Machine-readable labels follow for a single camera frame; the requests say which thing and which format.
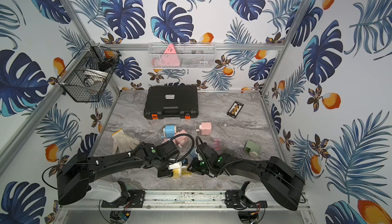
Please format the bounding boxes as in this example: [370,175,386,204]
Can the pink transparent tray back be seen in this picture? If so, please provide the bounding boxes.
[213,138,222,151]

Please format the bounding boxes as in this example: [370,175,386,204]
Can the yellow transparent tray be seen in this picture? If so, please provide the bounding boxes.
[180,168,192,176]

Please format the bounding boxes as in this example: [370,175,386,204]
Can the black wire basket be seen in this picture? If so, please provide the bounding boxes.
[56,42,121,103]

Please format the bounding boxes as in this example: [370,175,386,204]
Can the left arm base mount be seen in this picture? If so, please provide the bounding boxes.
[100,181,146,209]

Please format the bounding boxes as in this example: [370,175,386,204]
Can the black plastic tool case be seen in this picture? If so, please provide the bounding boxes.
[144,85,199,120]

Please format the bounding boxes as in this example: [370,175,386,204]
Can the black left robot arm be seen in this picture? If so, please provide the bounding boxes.
[55,133,195,206]

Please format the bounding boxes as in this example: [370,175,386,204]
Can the aluminium front rail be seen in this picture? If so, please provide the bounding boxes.
[65,189,310,211]

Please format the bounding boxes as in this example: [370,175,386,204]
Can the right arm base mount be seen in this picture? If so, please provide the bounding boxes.
[224,181,267,211]

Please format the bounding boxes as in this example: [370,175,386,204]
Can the white wire mesh basket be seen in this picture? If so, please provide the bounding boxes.
[148,42,216,69]

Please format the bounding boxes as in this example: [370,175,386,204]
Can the pink pencil sharpener right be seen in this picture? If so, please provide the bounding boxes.
[196,122,212,135]

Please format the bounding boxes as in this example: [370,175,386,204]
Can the blue transparent tray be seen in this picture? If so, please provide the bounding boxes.
[189,148,198,160]

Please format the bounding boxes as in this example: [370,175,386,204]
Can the yellow pencil sharpener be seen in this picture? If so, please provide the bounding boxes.
[172,169,182,179]

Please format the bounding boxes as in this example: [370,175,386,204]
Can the pink triangular object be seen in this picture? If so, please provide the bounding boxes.
[157,43,181,68]

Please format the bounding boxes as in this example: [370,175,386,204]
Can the white work glove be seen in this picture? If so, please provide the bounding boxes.
[112,129,140,154]

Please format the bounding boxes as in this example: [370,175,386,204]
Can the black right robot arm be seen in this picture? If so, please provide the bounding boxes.
[187,136,306,211]

